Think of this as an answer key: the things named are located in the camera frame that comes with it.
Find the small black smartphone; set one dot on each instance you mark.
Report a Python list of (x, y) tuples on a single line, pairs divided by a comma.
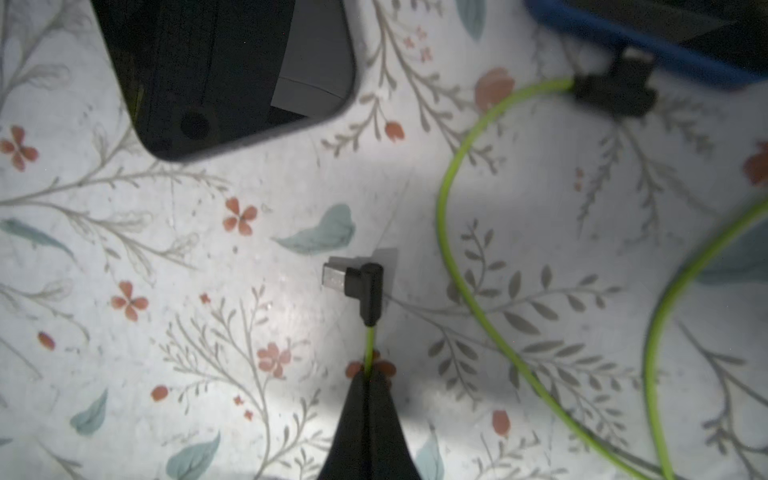
[(201, 76)]

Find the black earphone plug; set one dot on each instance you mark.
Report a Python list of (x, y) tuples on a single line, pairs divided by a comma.
[(622, 91), (363, 283)]

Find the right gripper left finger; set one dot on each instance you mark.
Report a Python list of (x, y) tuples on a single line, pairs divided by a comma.
[(348, 455)]

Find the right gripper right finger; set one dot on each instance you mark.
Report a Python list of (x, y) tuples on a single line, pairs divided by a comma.
[(389, 456)]

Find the green wired earphones tangle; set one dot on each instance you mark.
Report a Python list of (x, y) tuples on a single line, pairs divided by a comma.
[(616, 287)]

